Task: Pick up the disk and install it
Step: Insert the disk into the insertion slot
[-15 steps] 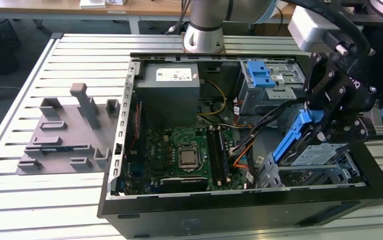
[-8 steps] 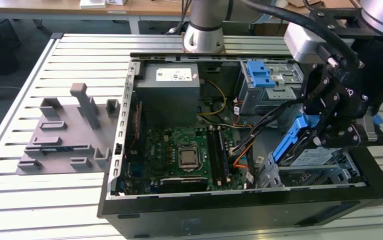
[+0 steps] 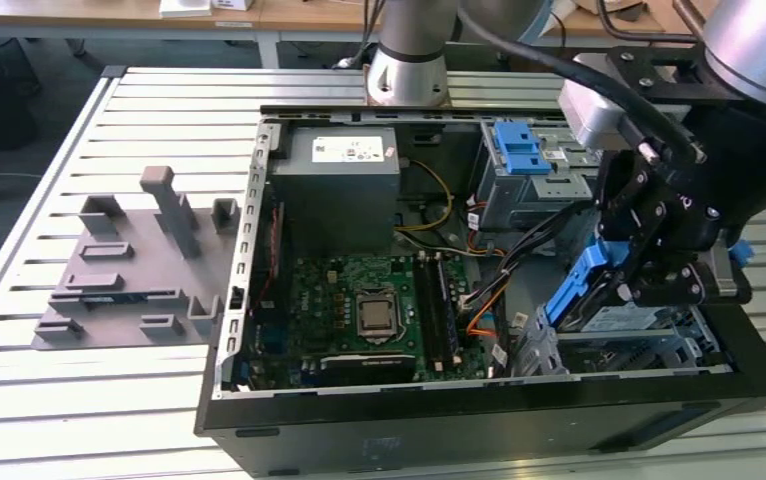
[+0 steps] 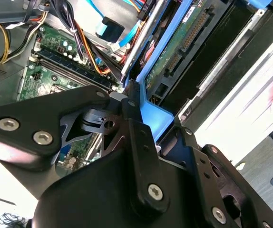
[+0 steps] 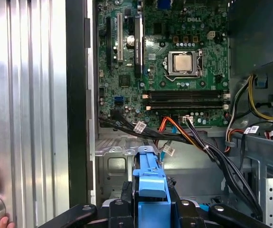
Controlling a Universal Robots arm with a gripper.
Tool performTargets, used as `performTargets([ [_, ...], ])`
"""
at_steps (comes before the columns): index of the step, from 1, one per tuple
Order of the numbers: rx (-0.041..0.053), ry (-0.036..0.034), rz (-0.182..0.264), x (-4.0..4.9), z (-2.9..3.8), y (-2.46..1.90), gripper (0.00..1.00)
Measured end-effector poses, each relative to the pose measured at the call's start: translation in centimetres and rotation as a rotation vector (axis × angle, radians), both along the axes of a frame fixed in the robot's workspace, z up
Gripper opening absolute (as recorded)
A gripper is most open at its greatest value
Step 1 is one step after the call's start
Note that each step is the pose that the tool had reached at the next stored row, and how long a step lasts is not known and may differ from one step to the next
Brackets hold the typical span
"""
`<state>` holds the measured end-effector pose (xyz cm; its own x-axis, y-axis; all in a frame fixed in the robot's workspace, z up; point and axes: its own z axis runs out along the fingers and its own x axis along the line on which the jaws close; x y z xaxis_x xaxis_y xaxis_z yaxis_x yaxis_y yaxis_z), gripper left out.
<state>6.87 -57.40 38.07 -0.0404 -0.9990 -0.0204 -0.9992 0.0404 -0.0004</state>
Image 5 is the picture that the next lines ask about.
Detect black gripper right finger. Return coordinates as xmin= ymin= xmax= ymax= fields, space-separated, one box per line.
xmin=166 ymin=177 xmax=270 ymax=228

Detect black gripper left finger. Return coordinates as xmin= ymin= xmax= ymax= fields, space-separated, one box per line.
xmin=39 ymin=181 xmax=134 ymax=228

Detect hard disk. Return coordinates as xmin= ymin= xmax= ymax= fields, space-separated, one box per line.
xmin=131 ymin=146 xmax=173 ymax=228

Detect metal disk bay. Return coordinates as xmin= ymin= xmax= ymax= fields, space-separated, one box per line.
xmin=95 ymin=139 xmax=158 ymax=205

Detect dark RAM stick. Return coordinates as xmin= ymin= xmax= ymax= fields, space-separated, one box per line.
xmin=148 ymin=102 xmax=224 ymax=110

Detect green Dell motherboard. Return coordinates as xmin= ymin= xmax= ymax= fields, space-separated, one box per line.
xmin=96 ymin=0 xmax=231 ymax=128

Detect black open PC case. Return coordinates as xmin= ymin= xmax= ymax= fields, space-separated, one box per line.
xmin=66 ymin=0 xmax=273 ymax=228

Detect metal CPU socket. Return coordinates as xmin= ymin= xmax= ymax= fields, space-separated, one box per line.
xmin=164 ymin=48 xmax=204 ymax=80

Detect silver CPU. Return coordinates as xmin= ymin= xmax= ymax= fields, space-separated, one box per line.
xmin=173 ymin=53 xmax=195 ymax=72

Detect black graphics card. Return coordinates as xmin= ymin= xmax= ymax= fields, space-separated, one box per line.
xmin=133 ymin=13 xmax=144 ymax=81

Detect grey power supply unit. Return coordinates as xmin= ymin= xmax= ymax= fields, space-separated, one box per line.
xmin=226 ymin=0 xmax=273 ymax=73

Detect black cable bundle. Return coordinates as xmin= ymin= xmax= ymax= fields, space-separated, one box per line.
xmin=98 ymin=115 xmax=263 ymax=221

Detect orange wire bundle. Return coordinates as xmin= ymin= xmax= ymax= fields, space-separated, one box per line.
xmin=157 ymin=115 xmax=203 ymax=150

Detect yellow wires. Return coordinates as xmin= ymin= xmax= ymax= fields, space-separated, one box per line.
xmin=229 ymin=74 xmax=273 ymax=124

